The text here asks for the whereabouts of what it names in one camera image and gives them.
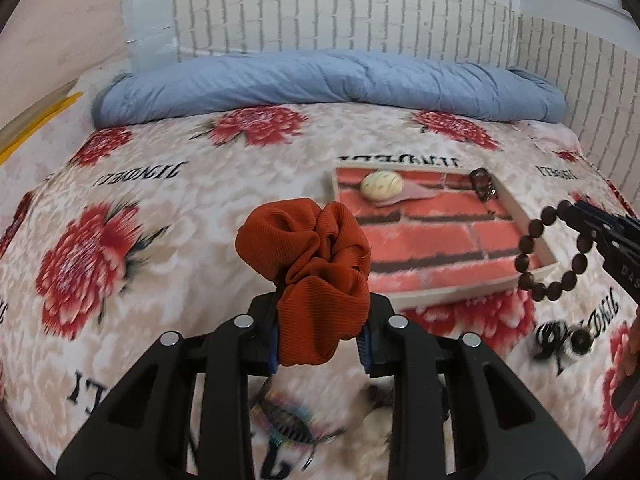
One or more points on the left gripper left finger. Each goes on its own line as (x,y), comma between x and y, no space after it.
(181,386)

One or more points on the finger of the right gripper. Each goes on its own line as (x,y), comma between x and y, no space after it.
(615,235)

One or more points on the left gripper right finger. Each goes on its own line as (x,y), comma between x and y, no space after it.
(459,411)

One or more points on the rainbow black claw clip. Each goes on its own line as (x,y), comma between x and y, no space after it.
(293,437)

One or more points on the rust orange scrunchie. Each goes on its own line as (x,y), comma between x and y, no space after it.
(320,260)

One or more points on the right hand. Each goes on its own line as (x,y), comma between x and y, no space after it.
(630,356)

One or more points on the white tray brick pattern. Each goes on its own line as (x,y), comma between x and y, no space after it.
(444,247)

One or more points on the cream oval hair clip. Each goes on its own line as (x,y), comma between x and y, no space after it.
(381,185)

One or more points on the white brick pattern headboard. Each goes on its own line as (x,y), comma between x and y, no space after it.
(588,48)

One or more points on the blue folded quilt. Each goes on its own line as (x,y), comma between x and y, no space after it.
(227,82)

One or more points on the clear plastic sheet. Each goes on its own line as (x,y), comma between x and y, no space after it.
(150,33)

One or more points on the yellow edged bed frame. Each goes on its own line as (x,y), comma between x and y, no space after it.
(24,125)

